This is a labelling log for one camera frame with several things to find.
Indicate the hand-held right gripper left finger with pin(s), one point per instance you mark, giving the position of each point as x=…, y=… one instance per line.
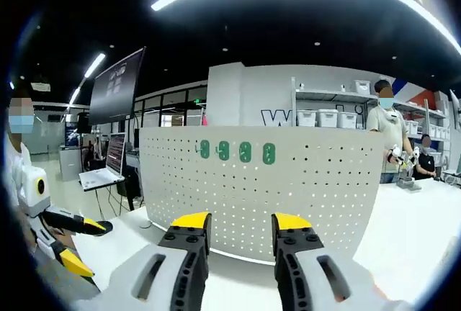
x=144, y=275

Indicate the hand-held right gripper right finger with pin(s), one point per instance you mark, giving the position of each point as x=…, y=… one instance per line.
x=342, y=278

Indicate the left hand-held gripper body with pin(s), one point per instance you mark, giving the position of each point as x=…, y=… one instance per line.
x=30, y=196

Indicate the white perforated mounting plate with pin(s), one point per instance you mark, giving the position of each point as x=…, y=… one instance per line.
x=288, y=199

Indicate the green hook assembly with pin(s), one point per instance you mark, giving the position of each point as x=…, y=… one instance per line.
x=205, y=149
x=269, y=153
x=224, y=150
x=245, y=152

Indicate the grey cabinet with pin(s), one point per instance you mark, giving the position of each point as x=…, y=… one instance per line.
x=70, y=163

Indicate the silver laptop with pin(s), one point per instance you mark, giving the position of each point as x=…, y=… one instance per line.
x=115, y=152

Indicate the ceiling air vent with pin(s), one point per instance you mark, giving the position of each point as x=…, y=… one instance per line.
x=40, y=86

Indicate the grey metal fixture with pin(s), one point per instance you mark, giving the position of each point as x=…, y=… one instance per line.
x=408, y=183

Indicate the short ceiling light strip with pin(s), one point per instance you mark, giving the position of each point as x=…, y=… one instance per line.
x=94, y=65

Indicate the pink hanging cloth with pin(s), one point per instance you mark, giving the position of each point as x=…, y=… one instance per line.
x=205, y=118

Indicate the grey metal shelf rack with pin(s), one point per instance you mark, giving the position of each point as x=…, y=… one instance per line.
x=331, y=95

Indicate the large dark wall screen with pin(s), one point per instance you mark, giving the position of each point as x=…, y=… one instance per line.
x=115, y=88

